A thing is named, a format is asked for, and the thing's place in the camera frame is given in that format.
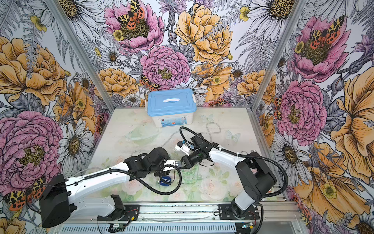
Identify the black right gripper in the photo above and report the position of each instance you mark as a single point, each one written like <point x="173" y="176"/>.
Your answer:
<point x="187" y="162"/>

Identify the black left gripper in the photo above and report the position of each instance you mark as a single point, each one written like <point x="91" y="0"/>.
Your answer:
<point x="160" y="173"/>

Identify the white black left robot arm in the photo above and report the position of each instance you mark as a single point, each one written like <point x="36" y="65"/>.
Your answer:
<point x="65" y="197"/>

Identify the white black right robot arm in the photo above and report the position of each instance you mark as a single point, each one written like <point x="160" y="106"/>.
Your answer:
<point x="255" y="175"/>

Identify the white blue-lid storage box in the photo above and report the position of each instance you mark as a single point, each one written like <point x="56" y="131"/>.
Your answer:
<point x="172" y="107"/>

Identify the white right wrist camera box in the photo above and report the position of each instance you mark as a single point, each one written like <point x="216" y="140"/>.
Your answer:
<point x="185" y="147"/>

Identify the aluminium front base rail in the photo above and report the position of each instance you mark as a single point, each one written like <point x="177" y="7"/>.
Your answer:
<point x="191" y="218"/>

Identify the aluminium corner frame post right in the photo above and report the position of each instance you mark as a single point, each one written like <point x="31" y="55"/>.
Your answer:
<point x="285" y="36"/>

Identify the aluminium corner frame post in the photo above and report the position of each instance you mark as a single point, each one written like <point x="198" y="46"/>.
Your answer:
<point x="73" y="39"/>
<point x="285" y="36"/>

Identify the aluminium corner frame post left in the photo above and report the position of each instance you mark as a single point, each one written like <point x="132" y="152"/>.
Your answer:
<point x="73" y="39"/>

